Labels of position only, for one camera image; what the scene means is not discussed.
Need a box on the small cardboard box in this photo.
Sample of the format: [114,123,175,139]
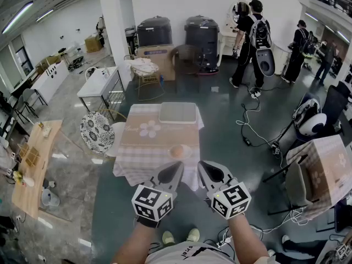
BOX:
[84,35,103,53]

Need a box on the person's right pale green shoe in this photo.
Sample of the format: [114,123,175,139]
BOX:
[186,228,201,242]

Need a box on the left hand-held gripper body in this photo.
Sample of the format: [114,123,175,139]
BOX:
[131,177,179,223]

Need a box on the white low cabinet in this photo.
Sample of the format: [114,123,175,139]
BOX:
[31,60,70,106]

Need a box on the grey upholstered chair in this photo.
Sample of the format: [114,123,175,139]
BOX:
[284,161,315,208]

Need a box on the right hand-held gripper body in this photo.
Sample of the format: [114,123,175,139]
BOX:
[205,177,252,221]

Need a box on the light wooden side desk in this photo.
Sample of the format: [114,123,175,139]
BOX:
[11,119,63,219]

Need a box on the person's left pale green shoe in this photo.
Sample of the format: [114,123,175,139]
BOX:
[162,230,175,245]

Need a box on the large black lidded bin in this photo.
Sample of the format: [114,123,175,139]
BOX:
[136,15,173,48]
[184,15,221,72]

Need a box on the grey plastic chair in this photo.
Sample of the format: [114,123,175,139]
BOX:
[13,88,48,124]

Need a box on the large cardboard box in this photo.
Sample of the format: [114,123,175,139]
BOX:
[136,44,176,82]

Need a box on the white and blue pod device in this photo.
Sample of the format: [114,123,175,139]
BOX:
[292,97,328,137]

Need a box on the floral cushion gold frame chair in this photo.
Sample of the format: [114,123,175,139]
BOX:
[79,108,128,161]

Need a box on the white rectangular table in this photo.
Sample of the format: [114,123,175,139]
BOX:
[76,66,125,113]

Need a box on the person's pale green shoe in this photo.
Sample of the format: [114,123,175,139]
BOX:
[186,228,201,242]
[162,230,175,245]

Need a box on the clear plastic bucket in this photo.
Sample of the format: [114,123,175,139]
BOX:
[41,187,61,207]

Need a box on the white round cabinet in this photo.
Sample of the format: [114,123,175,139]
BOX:
[272,42,293,75]

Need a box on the white floor cable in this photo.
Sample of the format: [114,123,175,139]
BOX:
[235,96,284,170]

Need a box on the wooden grid organiser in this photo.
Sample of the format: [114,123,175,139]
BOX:
[17,142,41,168]

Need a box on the person's left forearm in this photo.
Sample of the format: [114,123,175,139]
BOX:
[111,217,166,264]

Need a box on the white dressing table with mirror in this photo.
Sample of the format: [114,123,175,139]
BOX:
[218,0,250,65]

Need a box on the person's white printed shirt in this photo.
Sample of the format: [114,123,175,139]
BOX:
[145,241,236,264]

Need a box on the person's right forearm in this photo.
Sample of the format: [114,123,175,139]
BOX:
[227,213,272,264]

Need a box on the black office chair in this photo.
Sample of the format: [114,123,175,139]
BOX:
[321,80,351,128]

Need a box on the orange-brown potato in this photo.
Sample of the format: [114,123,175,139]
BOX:
[170,145,185,158]

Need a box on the yellow flower bunch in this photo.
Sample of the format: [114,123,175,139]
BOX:
[12,170,26,186]

